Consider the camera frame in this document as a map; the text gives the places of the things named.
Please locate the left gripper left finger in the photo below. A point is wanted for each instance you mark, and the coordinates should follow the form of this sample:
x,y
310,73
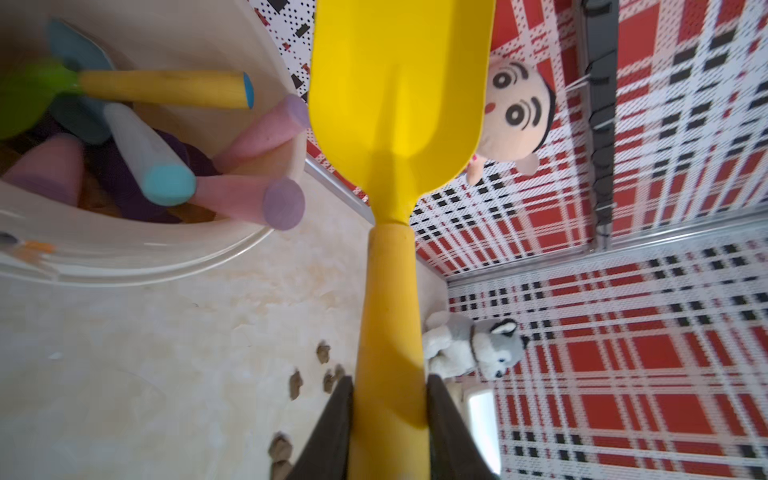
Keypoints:
x,y
325,456

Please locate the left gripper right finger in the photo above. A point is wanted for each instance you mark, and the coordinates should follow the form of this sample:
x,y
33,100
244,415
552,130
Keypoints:
x,y
453,452

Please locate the light blue trowel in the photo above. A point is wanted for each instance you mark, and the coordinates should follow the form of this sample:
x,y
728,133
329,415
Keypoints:
x,y
162,177

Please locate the purple trowel pink handle back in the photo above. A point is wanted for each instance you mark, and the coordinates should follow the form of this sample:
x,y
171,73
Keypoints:
x,y
281,124

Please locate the green pointed trowel yellow handle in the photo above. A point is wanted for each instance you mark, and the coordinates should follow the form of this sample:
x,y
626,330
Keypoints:
x,y
27,91

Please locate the soil clump on table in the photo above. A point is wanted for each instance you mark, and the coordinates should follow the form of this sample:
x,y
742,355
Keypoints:
x,y
280,452

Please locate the cream plastic bucket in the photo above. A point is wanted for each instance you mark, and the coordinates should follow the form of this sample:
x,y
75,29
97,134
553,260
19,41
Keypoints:
x,y
57,243

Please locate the husky plush toy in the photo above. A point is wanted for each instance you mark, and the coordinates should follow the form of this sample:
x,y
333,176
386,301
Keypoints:
x,y
455,345

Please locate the cartoon boy plush doll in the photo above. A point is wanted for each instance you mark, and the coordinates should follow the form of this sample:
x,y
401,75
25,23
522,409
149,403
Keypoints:
x,y
519,112

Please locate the black hook rail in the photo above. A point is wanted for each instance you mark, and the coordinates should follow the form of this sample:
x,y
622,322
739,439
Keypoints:
x,y
599,59

